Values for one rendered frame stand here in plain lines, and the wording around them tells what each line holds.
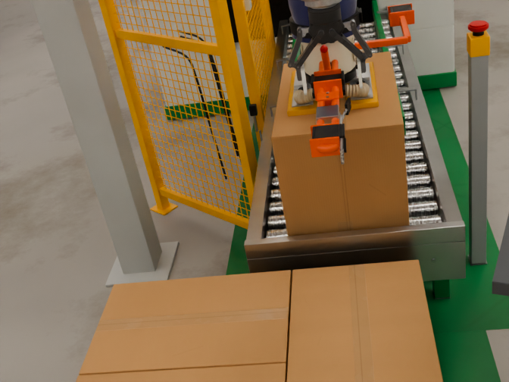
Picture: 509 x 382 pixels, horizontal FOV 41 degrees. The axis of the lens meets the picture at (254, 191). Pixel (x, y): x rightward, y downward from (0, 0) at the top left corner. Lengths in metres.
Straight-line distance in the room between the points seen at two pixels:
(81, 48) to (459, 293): 1.78
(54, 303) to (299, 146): 1.62
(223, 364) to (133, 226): 1.31
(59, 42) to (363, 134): 1.29
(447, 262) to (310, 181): 0.52
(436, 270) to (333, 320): 0.47
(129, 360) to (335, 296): 0.63
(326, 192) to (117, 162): 1.09
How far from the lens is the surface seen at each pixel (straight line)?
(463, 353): 2.66
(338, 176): 2.15
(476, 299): 2.87
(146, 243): 3.16
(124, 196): 3.04
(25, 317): 3.31
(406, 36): 2.34
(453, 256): 2.28
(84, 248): 3.61
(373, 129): 2.08
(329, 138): 1.71
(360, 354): 1.89
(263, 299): 2.10
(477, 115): 2.66
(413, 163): 2.67
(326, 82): 2.03
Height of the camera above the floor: 1.89
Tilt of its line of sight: 31 degrees down
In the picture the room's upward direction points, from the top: 11 degrees counter-clockwise
